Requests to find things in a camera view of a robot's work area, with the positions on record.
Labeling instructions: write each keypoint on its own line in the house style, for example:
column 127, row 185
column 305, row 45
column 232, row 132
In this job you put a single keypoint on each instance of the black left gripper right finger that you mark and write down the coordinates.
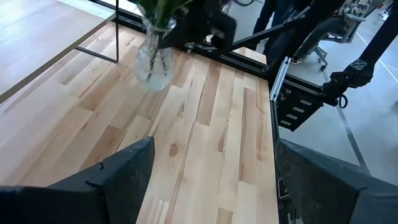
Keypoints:
column 326, row 193

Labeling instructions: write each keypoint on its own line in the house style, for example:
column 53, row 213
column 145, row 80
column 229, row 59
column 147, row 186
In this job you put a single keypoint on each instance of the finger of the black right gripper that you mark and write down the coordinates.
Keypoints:
column 175, row 35
column 225, row 32

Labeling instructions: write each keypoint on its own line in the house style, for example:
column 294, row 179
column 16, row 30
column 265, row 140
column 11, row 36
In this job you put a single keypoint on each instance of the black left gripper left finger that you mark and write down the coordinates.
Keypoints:
column 118, row 186

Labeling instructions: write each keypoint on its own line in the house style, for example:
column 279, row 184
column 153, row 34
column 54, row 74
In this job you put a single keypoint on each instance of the blue artificial flower bunch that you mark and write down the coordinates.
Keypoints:
column 161, row 12

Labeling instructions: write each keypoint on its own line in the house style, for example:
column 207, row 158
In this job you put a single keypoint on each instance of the clear glass vase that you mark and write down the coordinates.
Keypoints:
column 154, row 67

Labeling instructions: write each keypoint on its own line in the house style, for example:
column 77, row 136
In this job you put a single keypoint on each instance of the person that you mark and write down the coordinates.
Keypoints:
column 320, row 31
column 270, row 18

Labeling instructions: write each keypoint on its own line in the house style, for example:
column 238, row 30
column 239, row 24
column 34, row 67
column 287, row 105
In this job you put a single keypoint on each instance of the black vented control box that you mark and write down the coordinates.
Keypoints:
column 295, row 109

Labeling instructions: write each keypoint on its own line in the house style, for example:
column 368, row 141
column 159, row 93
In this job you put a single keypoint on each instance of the grey office chair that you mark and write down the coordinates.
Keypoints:
column 342, row 28

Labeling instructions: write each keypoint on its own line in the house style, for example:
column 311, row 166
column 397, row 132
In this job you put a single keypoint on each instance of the wooden shelf with black frame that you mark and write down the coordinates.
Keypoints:
column 37, row 34

